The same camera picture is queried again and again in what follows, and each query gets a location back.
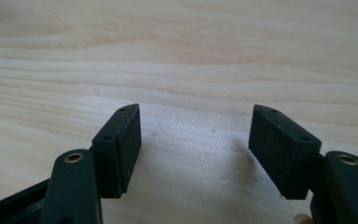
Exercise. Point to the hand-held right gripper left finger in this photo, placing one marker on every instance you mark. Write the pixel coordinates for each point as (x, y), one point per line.
(118, 155)

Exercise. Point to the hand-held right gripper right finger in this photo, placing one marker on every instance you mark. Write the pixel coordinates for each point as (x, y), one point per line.
(279, 152)

